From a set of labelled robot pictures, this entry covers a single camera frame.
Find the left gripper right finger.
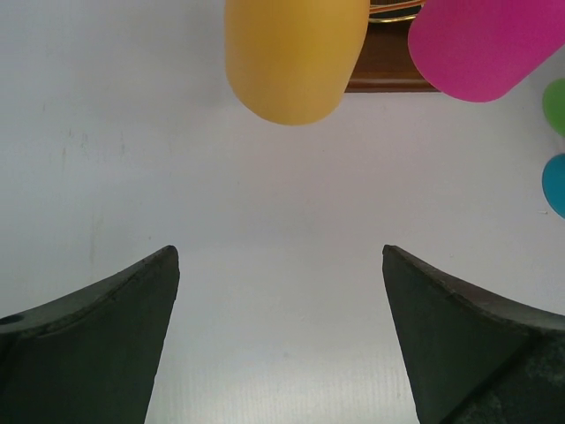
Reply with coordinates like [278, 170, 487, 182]
[382, 246, 564, 423]

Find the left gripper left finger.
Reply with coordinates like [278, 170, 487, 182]
[1, 246, 179, 423]

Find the blue plastic wine glass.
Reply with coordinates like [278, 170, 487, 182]
[541, 154, 565, 219]

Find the gold wire wine glass rack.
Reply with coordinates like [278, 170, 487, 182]
[346, 0, 435, 93]

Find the pink plastic wine glass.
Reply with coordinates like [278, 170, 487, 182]
[408, 0, 564, 102]

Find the orange plastic wine glass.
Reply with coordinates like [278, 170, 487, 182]
[224, 0, 370, 125]

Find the green plastic wine glass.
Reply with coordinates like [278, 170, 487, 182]
[542, 78, 565, 137]

